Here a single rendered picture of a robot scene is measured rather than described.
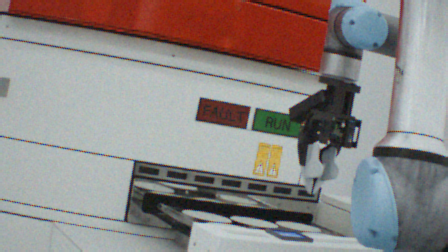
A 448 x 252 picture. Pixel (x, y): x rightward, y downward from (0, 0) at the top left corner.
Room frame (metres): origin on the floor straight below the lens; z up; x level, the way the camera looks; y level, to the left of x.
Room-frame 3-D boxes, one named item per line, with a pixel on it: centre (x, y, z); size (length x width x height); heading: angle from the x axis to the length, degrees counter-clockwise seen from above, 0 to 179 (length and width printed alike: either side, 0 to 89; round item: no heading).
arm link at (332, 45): (1.68, -0.19, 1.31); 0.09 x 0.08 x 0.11; 8
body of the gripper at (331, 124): (1.68, -0.19, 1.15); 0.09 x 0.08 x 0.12; 29
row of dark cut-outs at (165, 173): (1.99, -0.04, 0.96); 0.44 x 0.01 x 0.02; 116
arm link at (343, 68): (1.69, -0.19, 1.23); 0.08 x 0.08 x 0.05
